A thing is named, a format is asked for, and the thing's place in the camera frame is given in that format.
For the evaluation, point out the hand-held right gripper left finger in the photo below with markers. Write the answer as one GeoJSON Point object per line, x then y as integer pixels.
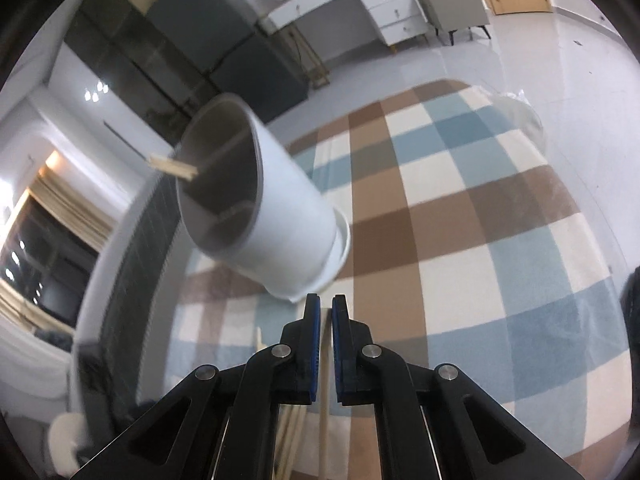
{"type": "Point", "coordinates": [314, 340]}

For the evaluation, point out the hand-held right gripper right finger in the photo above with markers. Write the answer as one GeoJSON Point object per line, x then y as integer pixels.
{"type": "Point", "coordinates": [340, 345]}

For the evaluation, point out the wooden chopstick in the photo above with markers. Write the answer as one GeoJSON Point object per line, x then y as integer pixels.
{"type": "Point", "coordinates": [170, 163]}
{"type": "Point", "coordinates": [176, 173]}
{"type": "Point", "coordinates": [260, 340]}
{"type": "Point", "coordinates": [324, 435]}

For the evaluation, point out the white cylindrical utensil holder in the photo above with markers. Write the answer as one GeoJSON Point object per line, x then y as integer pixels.
{"type": "Point", "coordinates": [290, 210]}

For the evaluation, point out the checkered brown blue mat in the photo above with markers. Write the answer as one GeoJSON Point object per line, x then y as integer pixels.
{"type": "Point", "coordinates": [450, 210]}

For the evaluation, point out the grey mattress bed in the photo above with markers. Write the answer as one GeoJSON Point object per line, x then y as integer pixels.
{"type": "Point", "coordinates": [135, 285]}

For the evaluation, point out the white round object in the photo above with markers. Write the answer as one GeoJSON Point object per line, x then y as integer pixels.
{"type": "Point", "coordinates": [65, 440]}

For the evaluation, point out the dark window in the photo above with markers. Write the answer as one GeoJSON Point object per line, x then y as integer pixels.
{"type": "Point", "coordinates": [50, 280]}

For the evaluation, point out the beige curtain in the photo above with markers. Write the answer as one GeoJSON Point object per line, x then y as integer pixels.
{"type": "Point", "coordinates": [75, 210]}

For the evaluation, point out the dark grey refrigerator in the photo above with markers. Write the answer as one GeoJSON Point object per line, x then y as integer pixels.
{"type": "Point", "coordinates": [210, 25]}

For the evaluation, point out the white vanity desk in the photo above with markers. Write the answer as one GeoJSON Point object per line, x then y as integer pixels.
{"type": "Point", "coordinates": [395, 5]}

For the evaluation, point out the dark glass cabinet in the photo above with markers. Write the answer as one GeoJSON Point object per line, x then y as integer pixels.
{"type": "Point", "coordinates": [115, 50]}

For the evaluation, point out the grey nightstand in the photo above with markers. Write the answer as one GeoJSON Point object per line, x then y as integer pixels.
{"type": "Point", "coordinates": [450, 5]}

